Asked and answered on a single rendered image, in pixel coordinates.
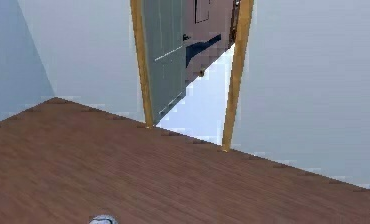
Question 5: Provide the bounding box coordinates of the grey room door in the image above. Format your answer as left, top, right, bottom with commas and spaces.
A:
141, 0, 188, 125

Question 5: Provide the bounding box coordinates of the grey round object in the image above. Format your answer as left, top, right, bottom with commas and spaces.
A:
88, 214, 119, 224

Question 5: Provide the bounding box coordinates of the yellow wooden door frame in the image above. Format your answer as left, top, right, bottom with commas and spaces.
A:
129, 0, 255, 153

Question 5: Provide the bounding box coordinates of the black framed wall picture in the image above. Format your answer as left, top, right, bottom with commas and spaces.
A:
193, 0, 212, 25

